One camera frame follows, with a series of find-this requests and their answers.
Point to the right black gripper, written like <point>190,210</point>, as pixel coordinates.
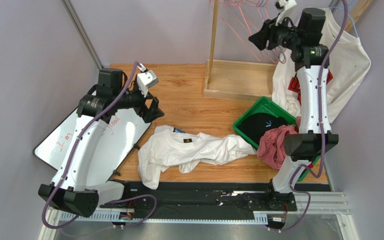
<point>270,30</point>

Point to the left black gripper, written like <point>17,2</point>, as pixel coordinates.
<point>151,114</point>

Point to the white flower print t-shirt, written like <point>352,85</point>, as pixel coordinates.
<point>170,147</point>

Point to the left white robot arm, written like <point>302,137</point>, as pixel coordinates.
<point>68,190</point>

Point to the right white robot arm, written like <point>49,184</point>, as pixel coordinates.
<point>311,62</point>

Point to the wooden hanger rack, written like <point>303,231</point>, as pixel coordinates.
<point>245,81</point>

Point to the blue hanger holding shirt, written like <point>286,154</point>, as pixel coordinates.
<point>351,23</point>

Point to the white t-shirt red print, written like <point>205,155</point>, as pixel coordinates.
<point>348,65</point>

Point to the pink crumpled shirt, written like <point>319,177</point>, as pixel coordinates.
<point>271,149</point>

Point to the whiteboard with red writing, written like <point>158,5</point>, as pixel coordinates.
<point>124,130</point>

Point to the green plastic bin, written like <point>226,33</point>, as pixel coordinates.
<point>265,105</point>

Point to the black garment in bin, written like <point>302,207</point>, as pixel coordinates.
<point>256,125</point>

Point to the red garment in bin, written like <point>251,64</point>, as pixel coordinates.
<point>307,166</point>

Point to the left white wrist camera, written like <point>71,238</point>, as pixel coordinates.
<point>146,79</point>

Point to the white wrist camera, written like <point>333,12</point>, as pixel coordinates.
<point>285,8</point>
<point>146,79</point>

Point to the blue wire hanger on rack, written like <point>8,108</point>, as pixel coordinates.
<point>280,56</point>

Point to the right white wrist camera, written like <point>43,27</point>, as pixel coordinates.
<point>285,8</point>

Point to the aluminium corner frame post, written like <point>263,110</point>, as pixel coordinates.
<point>78,25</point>

